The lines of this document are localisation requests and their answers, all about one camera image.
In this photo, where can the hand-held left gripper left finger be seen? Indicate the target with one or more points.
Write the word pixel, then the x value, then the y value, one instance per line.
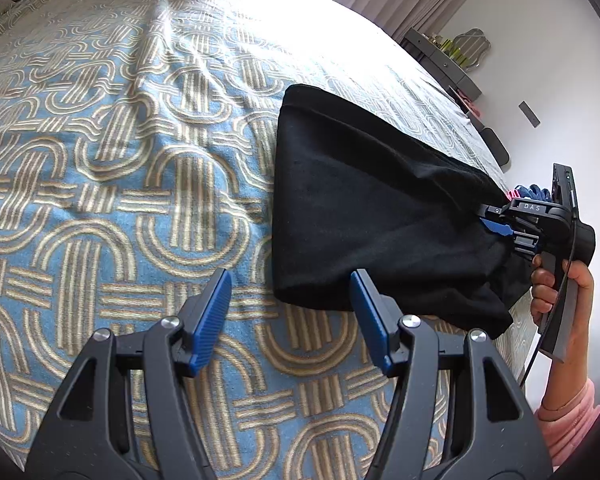
pixel 212 320

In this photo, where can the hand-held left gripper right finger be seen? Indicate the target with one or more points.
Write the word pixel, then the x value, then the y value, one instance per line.
pixel 375 320

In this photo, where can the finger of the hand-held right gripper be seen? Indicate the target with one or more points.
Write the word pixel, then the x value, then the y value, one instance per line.
pixel 492 211
pixel 497 228

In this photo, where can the black pants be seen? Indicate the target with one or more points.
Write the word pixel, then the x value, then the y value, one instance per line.
pixel 360 200

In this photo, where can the person's right forearm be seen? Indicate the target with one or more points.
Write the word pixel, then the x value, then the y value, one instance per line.
pixel 575 420

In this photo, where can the person's right hand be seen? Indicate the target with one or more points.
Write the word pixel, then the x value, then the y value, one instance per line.
pixel 542 295

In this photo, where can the grey chair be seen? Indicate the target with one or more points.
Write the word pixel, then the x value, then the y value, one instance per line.
pixel 497 147

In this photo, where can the pink item by dresser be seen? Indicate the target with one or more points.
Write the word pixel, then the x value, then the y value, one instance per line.
pixel 472 105

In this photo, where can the grey dresser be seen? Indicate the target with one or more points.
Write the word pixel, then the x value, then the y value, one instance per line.
pixel 445 67

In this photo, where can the bed with patterned bedspread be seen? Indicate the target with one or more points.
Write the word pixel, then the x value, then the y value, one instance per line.
pixel 105 210

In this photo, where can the scalloped mirror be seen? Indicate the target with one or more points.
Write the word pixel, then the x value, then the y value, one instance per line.
pixel 472 47

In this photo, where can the green bottles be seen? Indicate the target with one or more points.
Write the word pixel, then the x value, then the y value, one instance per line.
pixel 454 50

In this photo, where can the grey wall plate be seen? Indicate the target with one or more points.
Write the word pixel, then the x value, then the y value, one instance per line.
pixel 529 114

